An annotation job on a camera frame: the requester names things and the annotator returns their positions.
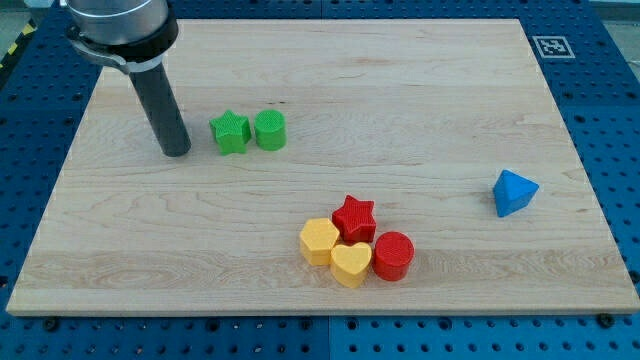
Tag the red star block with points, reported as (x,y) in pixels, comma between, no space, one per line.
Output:
(355,220)

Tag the blue triangle block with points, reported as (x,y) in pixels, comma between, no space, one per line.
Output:
(512,192)

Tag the wooden board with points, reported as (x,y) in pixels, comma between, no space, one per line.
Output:
(419,116)

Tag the yellow hexagon block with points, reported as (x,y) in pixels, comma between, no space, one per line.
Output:
(316,240)

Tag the yellow heart block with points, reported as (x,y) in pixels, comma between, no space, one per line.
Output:
(349,264)

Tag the green star block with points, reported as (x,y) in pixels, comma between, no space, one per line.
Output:
(231,132)

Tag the red cylinder block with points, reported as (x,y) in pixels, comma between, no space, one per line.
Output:
(393,255)

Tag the white fiducial marker tag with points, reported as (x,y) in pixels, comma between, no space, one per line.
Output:
(553,47)

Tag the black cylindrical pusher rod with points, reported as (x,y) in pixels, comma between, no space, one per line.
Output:
(159,104)

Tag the green cylinder block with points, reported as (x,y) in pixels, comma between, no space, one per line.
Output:
(270,130)

